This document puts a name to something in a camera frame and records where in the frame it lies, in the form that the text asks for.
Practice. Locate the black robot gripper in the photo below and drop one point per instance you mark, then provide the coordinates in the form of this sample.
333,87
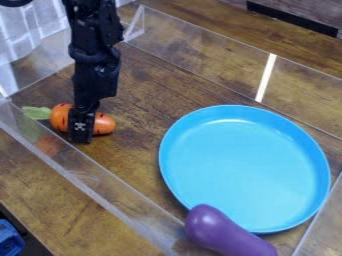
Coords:
97,31

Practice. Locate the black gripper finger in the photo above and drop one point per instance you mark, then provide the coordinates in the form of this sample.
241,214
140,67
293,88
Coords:
81,126

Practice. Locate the orange toy carrot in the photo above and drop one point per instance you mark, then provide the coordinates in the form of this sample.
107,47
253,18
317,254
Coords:
58,118

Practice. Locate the blue round plastic tray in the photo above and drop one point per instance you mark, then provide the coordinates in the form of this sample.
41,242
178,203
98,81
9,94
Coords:
249,162

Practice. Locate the white checkered curtain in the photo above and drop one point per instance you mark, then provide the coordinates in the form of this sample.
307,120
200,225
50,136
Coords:
27,22

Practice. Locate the blue plastic object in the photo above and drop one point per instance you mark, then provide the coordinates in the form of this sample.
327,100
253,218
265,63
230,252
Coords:
11,240

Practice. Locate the dark baseboard strip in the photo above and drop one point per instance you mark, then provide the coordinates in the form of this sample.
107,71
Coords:
293,19

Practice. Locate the purple toy eggplant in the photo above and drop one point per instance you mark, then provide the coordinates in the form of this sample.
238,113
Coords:
216,232

